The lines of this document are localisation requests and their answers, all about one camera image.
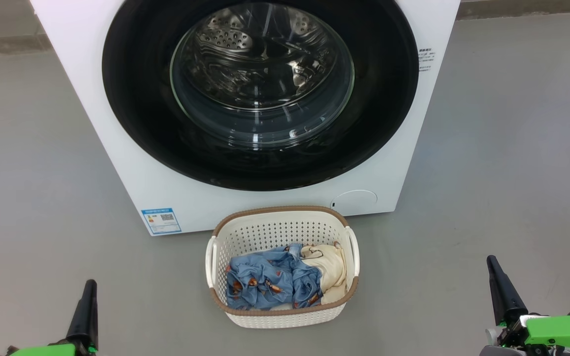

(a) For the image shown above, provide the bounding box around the blue energy label sticker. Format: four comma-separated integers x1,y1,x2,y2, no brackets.
141,208,183,235

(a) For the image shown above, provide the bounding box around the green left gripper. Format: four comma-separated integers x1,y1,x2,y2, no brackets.
5,279,99,356

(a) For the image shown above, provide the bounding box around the cream basket with brown rim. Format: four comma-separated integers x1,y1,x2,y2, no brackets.
205,206,361,329

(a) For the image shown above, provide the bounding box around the cream garment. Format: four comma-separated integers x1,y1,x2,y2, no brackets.
299,241,348,304

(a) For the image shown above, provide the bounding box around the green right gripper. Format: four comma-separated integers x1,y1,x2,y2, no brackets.
480,255,570,356

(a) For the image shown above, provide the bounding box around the black round glass washer door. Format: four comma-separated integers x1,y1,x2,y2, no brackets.
101,0,420,192

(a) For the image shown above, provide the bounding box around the round white filter cover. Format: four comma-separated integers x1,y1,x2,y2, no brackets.
331,190,379,214

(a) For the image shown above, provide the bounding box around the blue patterned garment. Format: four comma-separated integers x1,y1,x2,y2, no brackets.
226,243,324,311

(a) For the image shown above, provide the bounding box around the white front-load washing machine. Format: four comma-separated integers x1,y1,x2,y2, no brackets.
30,0,461,237

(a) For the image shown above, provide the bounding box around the stainless steel washing machine drum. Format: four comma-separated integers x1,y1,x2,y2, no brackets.
171,2,355,149

